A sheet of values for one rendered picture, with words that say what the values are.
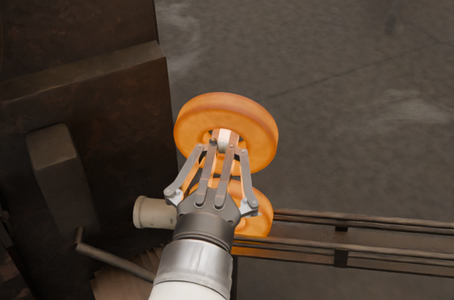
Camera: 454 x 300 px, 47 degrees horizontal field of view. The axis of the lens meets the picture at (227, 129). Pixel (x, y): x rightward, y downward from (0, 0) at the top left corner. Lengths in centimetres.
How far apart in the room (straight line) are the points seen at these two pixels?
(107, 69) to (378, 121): 140
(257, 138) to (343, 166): 123
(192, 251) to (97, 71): 46
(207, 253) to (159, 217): 36
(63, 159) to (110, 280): 28
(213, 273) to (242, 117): 23
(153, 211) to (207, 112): 29
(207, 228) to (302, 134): 144
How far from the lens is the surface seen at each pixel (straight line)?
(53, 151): 94
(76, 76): 96
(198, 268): 60
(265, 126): 73
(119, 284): 108
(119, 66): 97
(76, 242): 105
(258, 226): 92
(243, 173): 71
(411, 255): 93
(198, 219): 64
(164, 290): 60
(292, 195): 185
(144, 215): 97
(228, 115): 72
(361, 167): 197
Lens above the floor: 147
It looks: 46 degrees down
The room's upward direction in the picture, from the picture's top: straight up
